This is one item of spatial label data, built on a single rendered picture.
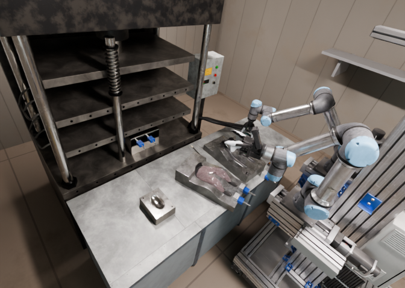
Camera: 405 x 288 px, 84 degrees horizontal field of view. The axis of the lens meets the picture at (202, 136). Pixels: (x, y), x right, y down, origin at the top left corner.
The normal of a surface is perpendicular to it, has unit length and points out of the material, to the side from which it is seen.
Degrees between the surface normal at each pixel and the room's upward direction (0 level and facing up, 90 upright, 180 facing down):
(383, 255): 90
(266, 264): 0
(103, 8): 90
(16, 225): 0
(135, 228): 0
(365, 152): 82
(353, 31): 90
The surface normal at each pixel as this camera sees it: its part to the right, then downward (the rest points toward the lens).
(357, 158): -0.33, 0.43
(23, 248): 0.14, -0.78
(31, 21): 0.67, 0.52
